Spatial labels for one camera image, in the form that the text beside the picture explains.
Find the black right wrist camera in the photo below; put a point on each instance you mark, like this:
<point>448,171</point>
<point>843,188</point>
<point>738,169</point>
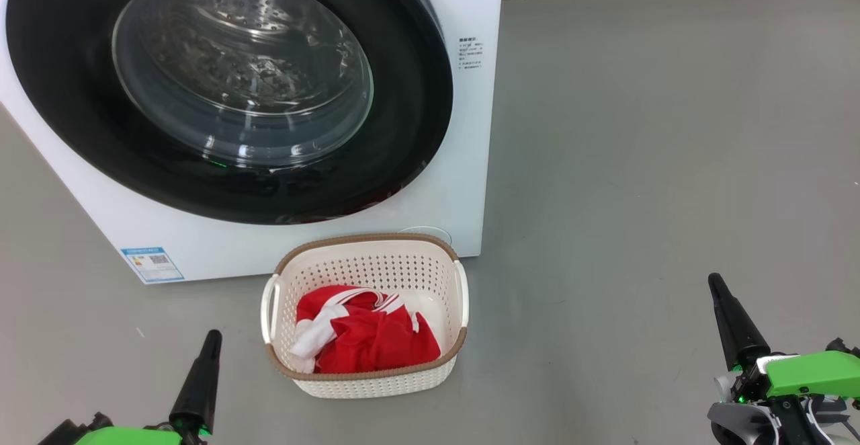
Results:
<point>843,347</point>

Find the cream perforated laundry basket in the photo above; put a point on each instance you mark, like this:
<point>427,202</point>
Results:
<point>376,263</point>

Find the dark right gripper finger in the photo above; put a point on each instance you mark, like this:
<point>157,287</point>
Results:
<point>736,331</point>

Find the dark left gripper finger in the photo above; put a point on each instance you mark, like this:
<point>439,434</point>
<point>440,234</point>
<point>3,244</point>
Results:
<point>198,391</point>

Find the red and white garment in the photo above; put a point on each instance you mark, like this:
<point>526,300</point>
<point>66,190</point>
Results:
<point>376,341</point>

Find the black glass washing machine door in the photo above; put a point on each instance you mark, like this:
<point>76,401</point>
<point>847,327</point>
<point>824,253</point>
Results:
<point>67,82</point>

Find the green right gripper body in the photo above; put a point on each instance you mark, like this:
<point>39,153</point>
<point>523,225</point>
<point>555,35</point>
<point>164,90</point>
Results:
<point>813,374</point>

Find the blue energy label sticker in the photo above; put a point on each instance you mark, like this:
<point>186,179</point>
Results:
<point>153,265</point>

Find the white front-load washing machine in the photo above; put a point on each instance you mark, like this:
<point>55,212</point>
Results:
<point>470,163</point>

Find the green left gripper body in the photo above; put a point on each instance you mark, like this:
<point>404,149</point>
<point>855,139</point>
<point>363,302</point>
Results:
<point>134,437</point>

